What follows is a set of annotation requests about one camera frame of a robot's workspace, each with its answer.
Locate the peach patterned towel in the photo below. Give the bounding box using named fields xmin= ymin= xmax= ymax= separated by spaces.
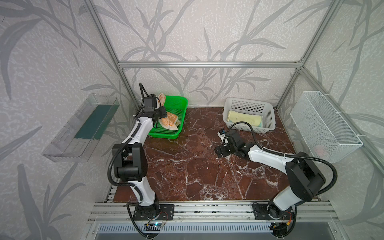
xmin=157 ymin=94 xmax=181 ymax=131

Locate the yellow green towel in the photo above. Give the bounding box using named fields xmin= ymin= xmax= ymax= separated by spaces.
xmin=227 ymin=111 xmax=263 ymax=127

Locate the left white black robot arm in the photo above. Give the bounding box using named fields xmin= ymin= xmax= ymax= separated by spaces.
xmin=107 ymin=94 xmax=167 ymax=215

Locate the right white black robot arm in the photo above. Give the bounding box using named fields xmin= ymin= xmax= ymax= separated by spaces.
xmin=215 ymin=130 xmax=326 ymax=215

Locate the green plastic basket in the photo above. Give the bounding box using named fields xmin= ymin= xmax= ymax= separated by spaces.
xmin=149 ymin=94 xmax=189 ymax=140

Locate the white plastic basket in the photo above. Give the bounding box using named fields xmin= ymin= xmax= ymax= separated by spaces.
xmin=223 ymin=98 xmax=276 ymax=134

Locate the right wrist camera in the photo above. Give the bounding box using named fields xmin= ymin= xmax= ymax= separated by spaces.
xmin=218 ymin=129 xmax=228 ymax=145

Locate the aluminium frame crossbar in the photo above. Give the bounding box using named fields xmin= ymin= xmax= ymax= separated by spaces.
xmin=118 ymin=61 xmax=302 ymax=69

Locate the right black corrugated cable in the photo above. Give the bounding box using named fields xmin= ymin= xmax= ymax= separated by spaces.
xmin=222 ymin=121 xmax=338 ymax=196

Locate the black corrugated cable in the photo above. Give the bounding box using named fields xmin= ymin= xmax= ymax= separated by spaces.
xmin=107 ymin=82 xmax=151 ymax=205
xmin=222 ymin=121 xmax=338 ymax=196

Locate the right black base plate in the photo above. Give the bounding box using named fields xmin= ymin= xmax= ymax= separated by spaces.
xmin=252 ymin=202 xmax=294 ymax=221

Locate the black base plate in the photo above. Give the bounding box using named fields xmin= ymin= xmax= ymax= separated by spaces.
xmin=252 ymin=202 xmax=294 ymax=221
xmin=133 ymin=204 xmax=175 ymax=221

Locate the left black corrugated cable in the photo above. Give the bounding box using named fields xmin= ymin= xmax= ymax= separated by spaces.
xmin=107 ymin=82 xmax=151 ymax=205

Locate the clear plastic wall shelf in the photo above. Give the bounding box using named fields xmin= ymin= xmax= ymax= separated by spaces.
xmin=42 ymin=94 xmax=120 ymax=163

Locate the white wire mesh basket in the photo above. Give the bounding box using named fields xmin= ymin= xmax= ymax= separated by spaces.
xmin=291 ymin=91 xmax=363 ymax=163

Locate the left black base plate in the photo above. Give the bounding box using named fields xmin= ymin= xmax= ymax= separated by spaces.
xmin=133 ymin=204 xmax=175 ymax=221

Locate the aluminium front rail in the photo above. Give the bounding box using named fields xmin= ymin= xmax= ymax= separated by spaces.
xmin=87 ymin=201 xmax=340 ymax=224

